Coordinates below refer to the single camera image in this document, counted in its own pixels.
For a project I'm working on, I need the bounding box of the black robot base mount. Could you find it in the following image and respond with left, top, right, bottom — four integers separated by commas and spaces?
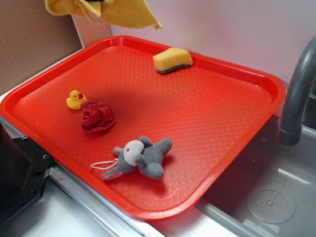
0, 125, 52, 227

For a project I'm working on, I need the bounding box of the yellow sponge with grey pad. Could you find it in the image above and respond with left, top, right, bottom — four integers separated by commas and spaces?
153, 47, 193, 74

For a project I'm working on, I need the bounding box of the grey toy faucet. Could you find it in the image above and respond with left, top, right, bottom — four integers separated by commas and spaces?
277, 38, 316, 146

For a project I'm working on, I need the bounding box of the red plastic tray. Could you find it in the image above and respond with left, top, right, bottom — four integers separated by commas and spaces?
0, 36, 285, 220

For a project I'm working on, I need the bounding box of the yellow terry cloth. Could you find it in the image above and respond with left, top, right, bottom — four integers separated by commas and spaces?
44, 0, 162, 31

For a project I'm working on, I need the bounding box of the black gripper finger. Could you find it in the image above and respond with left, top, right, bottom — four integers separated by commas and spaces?
85, 0, 104, 2

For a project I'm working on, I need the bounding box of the brown cardboard panel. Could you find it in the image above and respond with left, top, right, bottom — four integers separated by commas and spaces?
0, 0, 112, 94

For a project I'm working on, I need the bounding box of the grey plush bunny toy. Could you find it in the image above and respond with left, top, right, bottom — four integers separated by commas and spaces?
90, 136, 173, 181

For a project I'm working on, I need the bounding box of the crumpled red cloth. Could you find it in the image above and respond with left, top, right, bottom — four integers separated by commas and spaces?
80, 102, 116, 133

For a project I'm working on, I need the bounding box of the yellow rubber duck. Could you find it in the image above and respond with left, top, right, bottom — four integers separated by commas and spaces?
66, 90, 87, 110

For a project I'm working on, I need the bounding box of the grey toy sink basin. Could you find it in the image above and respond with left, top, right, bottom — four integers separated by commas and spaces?
197, 120, 316, 237

